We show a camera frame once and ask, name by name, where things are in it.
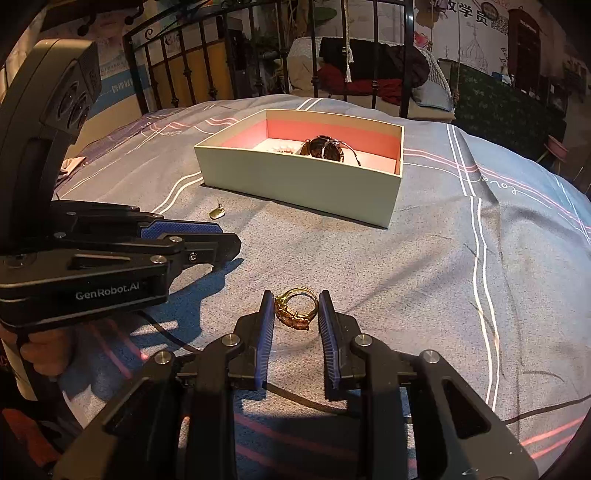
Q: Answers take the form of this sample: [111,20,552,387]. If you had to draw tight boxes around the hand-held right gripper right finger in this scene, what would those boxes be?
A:
[318,291,539,480]

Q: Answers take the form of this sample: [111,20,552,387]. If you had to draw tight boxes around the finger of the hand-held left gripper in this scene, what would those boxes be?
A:
[69,233,242,287]
[51,200,223,241]

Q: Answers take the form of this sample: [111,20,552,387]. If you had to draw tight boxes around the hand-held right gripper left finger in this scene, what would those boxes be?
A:
[53,292,277,480]

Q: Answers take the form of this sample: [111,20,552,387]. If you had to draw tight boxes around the gold bracelet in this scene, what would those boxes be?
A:
[275,286,319,332]

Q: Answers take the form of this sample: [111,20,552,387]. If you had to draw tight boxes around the grey box with pink lining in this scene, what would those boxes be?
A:
[193,109,406,229]

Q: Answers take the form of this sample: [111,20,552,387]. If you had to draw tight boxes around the wristwatch with beige strap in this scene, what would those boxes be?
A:
[300,135,363,166]

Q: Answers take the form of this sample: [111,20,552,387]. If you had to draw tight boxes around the person's left hand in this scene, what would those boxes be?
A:
[21,330,77,379]

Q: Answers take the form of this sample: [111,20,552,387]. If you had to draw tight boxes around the beige cloth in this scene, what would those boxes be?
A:
[58,157,88,176]

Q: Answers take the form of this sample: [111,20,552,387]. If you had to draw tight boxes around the red cloth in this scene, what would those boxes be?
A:
[316,65,407,104]

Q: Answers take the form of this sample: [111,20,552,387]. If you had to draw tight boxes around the black clothes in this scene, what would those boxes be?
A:
[318,37,430,88]

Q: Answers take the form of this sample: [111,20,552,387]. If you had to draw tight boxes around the white hanging chair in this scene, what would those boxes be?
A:
[288,36,458,123]

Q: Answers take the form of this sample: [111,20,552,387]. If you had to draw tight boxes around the green patterned counter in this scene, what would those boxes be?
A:
[455,65,568,162]

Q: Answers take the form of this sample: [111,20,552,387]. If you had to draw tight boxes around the pink stool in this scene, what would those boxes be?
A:
[545,136,568,174]

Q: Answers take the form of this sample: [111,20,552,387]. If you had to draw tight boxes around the blue wall poster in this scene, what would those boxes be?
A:
[92,23,144,107]

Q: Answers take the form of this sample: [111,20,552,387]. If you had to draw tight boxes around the wooden wall shelf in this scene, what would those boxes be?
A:
[46,0,144,35]

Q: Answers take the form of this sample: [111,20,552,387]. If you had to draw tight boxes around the white tassel cord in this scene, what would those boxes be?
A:
[342,0,355,84]

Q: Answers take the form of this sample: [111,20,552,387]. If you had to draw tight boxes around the black iron bed frame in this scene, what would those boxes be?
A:
[122,0,416,121]

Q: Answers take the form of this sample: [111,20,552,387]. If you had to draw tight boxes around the large wall banner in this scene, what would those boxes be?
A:
[413,0,513,75]

